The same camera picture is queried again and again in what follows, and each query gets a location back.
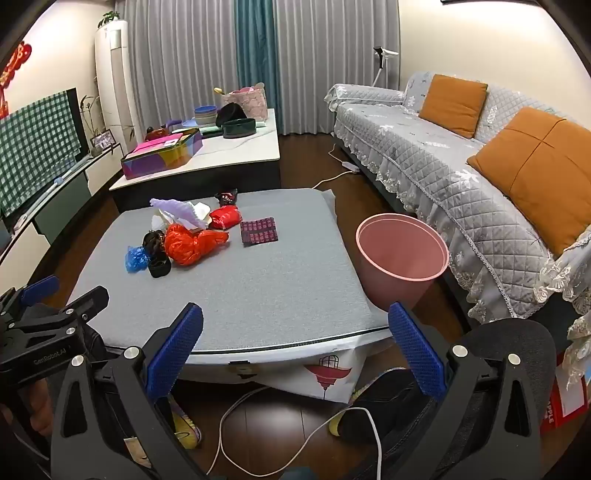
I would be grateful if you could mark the light blue plate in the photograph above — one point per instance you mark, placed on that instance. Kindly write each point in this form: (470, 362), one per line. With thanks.
(190, 123)

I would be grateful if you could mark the orange cushion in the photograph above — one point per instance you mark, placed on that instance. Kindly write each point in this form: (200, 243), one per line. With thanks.
(452, 104)
(531, 175)

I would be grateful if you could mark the red carton box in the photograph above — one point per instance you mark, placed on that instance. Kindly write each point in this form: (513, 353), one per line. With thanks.
(551, 410)

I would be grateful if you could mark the white paper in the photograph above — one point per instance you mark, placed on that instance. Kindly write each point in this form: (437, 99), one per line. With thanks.
(202, 212)

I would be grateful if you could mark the red teapot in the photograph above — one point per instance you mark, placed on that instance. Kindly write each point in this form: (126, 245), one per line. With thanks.
(157, 134)

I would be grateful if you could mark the pink plastic bin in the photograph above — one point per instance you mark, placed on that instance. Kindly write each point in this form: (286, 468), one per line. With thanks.
(392, 286)

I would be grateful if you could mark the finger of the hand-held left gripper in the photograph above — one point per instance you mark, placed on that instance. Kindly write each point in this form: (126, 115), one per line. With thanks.
(90, 300)
(39, 290)

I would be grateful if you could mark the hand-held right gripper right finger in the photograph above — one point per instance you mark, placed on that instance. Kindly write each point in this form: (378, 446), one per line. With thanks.
(415, 350)

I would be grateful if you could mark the blue plastic bag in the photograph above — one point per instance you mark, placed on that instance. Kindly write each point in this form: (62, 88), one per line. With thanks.
(135, 261)

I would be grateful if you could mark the purple plastic scoop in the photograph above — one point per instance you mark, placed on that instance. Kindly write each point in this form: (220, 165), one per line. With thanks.
(173, 123)

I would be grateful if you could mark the bamboo plant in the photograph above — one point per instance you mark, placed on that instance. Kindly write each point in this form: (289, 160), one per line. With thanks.
(90, 115)

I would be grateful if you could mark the dark green open case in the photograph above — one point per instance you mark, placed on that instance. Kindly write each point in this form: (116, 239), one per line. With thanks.
(240, 129)

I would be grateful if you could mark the white marble coffee table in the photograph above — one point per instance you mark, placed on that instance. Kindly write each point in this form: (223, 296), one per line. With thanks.
(231, 152)

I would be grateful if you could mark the purple foam fruit net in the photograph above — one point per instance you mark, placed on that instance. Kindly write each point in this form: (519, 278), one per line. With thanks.
(178, 208)

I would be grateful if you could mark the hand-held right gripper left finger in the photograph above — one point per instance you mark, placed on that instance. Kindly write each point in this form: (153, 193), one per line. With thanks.
(178, 350)

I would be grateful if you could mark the black and red wrapper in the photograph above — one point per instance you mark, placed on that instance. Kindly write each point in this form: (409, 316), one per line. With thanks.
(227, 197)

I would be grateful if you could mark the red plastic bag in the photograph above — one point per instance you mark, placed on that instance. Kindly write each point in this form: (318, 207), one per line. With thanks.
(189, 244)

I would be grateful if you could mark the white standing air conditioner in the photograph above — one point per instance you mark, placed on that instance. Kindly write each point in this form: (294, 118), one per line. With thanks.
(115, 83)

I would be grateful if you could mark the red wall decoration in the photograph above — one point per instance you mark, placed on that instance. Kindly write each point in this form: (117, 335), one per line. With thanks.
(14, 64)

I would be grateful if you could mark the white and green cabinet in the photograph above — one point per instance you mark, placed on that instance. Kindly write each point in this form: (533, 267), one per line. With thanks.
(60, 203)

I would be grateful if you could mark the black bowl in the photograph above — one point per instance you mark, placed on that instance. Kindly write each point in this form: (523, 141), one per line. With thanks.
(231, 113)

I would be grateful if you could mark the teal curtain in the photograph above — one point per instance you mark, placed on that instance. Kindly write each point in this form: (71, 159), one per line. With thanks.
(256, 46)

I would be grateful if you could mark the colourful box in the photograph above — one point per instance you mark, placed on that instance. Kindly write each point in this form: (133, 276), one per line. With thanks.
(157, 159)

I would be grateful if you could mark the grey quilted sofa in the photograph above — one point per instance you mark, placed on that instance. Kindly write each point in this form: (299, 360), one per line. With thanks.
(415, 152)

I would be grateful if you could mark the photo frame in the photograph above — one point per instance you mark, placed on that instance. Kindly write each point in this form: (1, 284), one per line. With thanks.
(102, 140)

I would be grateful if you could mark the yellow shoe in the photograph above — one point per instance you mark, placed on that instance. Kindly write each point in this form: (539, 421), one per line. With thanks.
(336, 423)
(187, 429)

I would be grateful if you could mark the white power strip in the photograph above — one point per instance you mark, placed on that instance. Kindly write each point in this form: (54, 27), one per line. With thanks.
(351, 166)

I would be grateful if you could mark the red snack packet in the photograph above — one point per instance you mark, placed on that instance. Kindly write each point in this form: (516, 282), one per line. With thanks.
(226, 217)

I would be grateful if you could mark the dark red patterned packet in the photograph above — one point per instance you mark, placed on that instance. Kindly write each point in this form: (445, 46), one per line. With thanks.
(259, 231)

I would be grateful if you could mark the black television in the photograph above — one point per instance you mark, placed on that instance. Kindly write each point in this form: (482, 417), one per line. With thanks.
(79, 120)

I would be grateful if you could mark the blue lidded container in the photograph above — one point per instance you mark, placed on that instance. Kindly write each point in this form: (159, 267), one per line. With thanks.
(205, 115)

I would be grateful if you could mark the pink basket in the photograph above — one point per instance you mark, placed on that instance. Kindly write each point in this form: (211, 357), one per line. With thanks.
(251, 104)

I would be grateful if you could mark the person's left hand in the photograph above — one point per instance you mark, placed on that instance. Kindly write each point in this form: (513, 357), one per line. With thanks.
(40, 406)

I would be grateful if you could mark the grey curtain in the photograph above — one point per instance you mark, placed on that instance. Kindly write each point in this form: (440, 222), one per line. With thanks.
(175, 60)
(332, 60)

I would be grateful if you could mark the person's right leg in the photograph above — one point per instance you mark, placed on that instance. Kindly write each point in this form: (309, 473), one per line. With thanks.
(392, 406)

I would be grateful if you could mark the green checked cloth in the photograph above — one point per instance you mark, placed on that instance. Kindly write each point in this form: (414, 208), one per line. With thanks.
(37, 147)

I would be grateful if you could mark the white printed table cover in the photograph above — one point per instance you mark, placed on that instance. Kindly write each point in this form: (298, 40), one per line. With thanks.
(323, 378)

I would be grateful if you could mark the green potted plant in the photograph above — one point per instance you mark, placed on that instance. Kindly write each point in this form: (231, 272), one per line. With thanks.
(110, 18)

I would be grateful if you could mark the mint green tray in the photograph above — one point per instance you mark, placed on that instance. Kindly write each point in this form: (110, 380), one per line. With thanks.
(208, 130)

